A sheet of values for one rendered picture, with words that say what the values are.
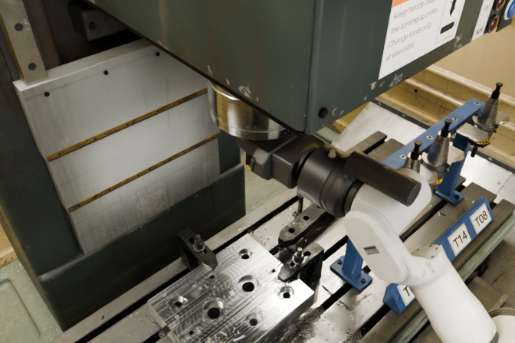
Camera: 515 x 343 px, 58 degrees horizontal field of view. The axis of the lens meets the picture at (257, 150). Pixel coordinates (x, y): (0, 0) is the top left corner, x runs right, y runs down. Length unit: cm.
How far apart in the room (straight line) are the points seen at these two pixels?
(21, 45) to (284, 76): 63
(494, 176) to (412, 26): 125
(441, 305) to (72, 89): 79
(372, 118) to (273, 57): 146
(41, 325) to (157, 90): 81
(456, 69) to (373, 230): 117
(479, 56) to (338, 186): 109
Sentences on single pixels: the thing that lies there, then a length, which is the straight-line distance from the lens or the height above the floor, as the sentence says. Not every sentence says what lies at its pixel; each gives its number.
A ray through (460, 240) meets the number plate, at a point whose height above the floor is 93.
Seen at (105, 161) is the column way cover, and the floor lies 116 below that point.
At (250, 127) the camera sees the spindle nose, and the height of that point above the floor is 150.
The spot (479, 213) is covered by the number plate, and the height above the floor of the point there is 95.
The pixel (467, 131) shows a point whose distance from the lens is 123.
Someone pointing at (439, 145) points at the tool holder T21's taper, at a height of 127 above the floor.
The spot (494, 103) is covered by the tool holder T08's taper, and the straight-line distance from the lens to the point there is 124.
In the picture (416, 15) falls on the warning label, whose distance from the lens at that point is 55.
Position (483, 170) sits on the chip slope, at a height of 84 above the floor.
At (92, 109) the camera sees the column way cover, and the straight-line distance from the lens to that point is 109.
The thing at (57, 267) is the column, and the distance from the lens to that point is 137.
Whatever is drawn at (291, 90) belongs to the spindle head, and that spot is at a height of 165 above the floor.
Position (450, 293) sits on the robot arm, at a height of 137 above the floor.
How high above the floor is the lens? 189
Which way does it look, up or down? 39 degrees down
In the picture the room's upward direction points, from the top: straight up
